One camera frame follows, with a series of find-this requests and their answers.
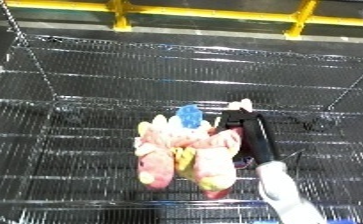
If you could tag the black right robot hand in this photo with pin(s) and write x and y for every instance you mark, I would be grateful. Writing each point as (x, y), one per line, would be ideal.
(249, 133)

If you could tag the pink and yellow soft toy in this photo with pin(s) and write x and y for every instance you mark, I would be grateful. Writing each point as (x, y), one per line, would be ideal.
(186, 153)

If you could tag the pale right robot arm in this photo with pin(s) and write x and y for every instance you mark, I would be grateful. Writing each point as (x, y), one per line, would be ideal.
(284, 193)

